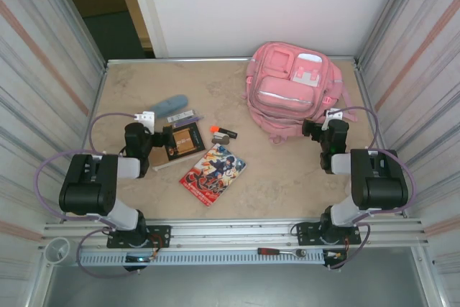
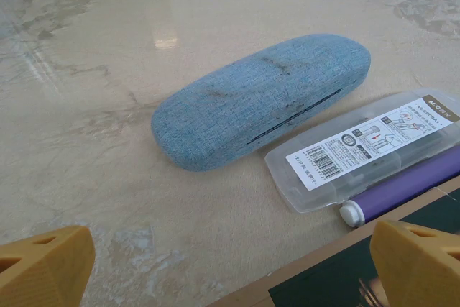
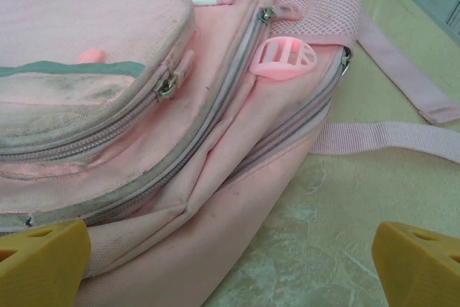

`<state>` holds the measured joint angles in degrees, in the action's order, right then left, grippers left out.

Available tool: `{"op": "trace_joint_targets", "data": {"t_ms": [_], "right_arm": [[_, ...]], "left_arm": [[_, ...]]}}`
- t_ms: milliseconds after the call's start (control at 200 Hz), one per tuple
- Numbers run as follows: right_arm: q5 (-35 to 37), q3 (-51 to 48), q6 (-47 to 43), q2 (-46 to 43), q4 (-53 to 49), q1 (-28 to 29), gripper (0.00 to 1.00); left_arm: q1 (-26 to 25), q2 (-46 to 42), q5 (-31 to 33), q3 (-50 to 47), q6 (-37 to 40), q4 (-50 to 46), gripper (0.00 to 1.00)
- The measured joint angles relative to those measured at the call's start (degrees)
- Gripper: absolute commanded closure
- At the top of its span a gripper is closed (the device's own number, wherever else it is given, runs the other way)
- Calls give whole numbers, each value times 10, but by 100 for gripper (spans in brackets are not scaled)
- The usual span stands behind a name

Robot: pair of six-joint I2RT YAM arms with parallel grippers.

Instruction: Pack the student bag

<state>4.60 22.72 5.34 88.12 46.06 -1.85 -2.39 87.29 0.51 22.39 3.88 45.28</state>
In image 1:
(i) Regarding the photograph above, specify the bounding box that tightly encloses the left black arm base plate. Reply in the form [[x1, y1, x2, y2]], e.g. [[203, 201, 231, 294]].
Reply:
[[106, 225, 172, 249]]

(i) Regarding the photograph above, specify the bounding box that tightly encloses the grey slotted cable duct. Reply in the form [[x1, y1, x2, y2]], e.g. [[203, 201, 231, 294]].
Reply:
[[78, 251, 326, 265]]

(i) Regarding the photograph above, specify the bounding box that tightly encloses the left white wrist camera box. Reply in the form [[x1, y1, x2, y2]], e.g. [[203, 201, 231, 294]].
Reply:
[[134, 110, 158, 125]]

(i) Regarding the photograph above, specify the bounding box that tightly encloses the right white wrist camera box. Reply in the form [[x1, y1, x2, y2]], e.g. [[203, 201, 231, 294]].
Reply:
[[321, 108, 344, 132]]

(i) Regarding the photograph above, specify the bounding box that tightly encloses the clear pack of pens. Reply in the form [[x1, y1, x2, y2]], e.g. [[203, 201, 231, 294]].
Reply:
[[166, 109, 205, 124]]

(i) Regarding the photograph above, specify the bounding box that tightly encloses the brown hardcover book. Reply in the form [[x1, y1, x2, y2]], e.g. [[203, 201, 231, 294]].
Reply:
[[150, 122, 207, 172]]

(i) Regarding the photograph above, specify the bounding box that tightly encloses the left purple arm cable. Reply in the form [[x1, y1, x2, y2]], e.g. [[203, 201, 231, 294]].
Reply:
[[34, 112, 144, 279]]

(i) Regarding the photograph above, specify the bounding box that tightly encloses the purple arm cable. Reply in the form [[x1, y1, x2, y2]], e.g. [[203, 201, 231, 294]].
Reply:
[[325, 106, 418, 270], [34, 112, 144, 279]]

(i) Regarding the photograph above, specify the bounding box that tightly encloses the small circuit board with wires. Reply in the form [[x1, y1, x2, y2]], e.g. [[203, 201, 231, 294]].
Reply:
[[323, 249, 349, 261], [124, 255, 159, 264]]

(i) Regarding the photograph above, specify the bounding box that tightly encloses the pink student backpack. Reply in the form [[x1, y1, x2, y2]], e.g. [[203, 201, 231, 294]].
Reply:
[[241, 41, 357, 145]]

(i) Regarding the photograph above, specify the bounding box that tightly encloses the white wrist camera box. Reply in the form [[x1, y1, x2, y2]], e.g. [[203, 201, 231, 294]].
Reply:
[[134, 110, 158, 125], [321, 108, 344, 132]]

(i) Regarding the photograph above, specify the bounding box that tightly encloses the white plastic cup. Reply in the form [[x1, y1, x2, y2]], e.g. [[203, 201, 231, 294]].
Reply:
[[43, 237, 72, 263]]

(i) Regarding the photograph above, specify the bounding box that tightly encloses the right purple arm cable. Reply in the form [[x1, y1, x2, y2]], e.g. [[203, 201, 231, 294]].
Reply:
[[325, 106, 418, 270]]

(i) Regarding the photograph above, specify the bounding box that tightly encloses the black highlighter with orange cap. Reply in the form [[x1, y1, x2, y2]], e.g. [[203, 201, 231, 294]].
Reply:
[[210, 125, 239, 139]]

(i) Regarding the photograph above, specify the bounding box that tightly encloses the red-handled ratchet wrench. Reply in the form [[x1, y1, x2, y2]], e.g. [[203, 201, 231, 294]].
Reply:
[[257, 247, 307, 258]]

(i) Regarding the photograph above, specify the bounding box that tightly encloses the red manga comic book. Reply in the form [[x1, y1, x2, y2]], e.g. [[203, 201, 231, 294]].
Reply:
[[178, 143, 248, 207]]

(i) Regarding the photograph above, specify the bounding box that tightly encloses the aluminium mounting rail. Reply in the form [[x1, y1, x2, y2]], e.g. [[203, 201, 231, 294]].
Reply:
[[42, 217, 431, 249]]

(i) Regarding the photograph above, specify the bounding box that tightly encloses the white door frame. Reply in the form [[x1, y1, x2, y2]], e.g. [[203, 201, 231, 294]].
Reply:
[[111, 0, 170, 59]]

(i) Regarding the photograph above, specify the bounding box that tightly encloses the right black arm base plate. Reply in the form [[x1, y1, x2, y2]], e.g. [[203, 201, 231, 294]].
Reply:
[[296, 222, 362, 247]]

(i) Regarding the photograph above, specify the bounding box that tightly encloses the blue-grey pencil case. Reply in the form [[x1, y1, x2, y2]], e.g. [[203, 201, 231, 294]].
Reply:
[[149, 94, 189, 119]]

